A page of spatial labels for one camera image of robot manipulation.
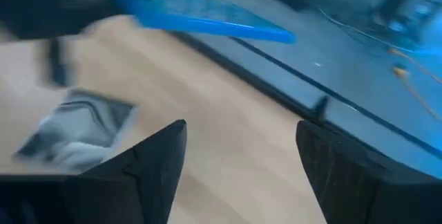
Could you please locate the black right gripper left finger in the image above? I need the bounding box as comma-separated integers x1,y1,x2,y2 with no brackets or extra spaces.
84,119,188,224

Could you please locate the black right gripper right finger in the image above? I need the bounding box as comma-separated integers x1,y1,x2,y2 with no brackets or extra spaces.
296,120,442,224

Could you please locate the clear jewel case black tray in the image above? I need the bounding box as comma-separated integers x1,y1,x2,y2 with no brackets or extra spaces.
12,87,139,175

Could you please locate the blue bag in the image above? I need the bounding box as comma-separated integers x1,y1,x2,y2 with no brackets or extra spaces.
110,0,298,44

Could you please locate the black frame clamp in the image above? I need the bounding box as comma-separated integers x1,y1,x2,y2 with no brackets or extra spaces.
310,95,331,123

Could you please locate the yellow floor cable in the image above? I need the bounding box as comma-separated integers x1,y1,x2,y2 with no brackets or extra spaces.
388,46,442,123

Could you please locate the black aluminium table frame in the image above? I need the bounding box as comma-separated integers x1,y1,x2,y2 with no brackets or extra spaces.
169,28,327,128

